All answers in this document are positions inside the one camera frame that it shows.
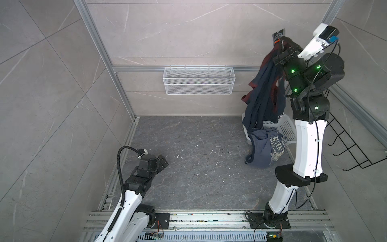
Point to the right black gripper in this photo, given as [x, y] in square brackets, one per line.
[284, 58]

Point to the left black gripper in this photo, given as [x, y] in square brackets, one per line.
[159, 166]

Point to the navy tank top red trim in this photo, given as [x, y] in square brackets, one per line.
[266, 101]

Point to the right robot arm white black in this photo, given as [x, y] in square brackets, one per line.
[310, 111]

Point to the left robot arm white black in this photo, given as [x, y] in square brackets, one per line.
[130, 216]

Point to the grey-blue printed tank top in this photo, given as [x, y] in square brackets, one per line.
[268, 146]

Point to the white plastic laundry basket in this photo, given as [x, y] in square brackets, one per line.
[285, 126]

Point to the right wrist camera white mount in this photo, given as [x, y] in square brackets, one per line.
[323, 36]

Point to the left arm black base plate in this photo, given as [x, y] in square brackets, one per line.
[159, 221]

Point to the white wire mesh wall basket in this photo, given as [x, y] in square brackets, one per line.
[199, 80]

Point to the black wire hook rack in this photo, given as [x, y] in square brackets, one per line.
[350, 143]

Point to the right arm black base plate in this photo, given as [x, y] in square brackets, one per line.
[257, 220]

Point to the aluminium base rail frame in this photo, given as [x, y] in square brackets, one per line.
[233, 226]

